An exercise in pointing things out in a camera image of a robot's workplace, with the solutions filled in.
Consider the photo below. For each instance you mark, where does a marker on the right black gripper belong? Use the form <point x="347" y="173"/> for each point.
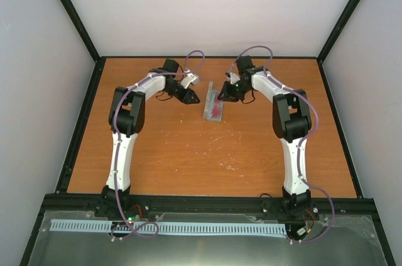
<point x="227" y="95"/>

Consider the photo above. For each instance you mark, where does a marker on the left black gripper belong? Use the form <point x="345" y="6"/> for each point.
<point x="186" y="96"/>

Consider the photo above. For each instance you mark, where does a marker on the grey glasses case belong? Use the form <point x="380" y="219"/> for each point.
<point x="207" y="101"/>

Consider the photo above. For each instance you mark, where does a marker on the red sunglasses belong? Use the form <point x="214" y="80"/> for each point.
<point x="215" y="107"/>

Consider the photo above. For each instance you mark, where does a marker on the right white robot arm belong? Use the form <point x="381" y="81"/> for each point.
<point x="291" y="122"/>

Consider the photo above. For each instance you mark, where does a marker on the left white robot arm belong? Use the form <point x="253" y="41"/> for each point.
<point x="127" y="118"/>

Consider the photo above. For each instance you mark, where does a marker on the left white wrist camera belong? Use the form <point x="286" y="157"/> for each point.
<point x="190" y="79"/>

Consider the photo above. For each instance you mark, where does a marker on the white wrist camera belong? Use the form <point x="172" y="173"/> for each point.
<point x="232" y="77"/>
<point x="190" y="79"/>

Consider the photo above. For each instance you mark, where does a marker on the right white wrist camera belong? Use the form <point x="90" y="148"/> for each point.
<point x="232" y="77"/>

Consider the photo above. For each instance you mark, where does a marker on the black aluminium frame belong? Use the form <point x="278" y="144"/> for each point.
<point x="61" y="200"/>

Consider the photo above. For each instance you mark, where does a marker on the light blue slotted cable duct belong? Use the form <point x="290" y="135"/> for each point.
<point x="171" y="228"/>

